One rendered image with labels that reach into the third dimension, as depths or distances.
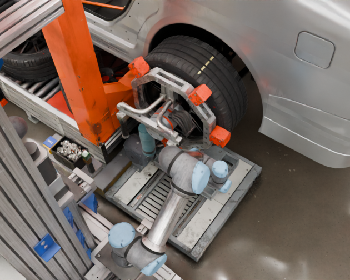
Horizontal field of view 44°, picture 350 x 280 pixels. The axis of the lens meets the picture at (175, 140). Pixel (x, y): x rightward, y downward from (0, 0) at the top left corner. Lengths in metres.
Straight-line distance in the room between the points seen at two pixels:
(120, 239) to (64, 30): 0.98
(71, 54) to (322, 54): 1.16
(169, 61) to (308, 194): 1.51
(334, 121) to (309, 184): 1.17
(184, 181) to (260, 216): 1.45
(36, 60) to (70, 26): 1.37
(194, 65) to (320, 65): 0.64
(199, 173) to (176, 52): 0.85
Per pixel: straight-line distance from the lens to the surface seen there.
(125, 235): 1.87
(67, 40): 2.13
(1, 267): 1.75
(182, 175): 1.69
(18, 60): 3.49
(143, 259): 1.84
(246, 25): 2.05
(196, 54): 2.29
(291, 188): 3.22
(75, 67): 2.24
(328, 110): 2.14
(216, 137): 2.30
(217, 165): 2.06
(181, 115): 2.18
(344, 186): 3.33
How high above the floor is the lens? 2.76
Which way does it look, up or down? 55 degrees down
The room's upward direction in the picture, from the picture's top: 4 degrees counter-clockwise
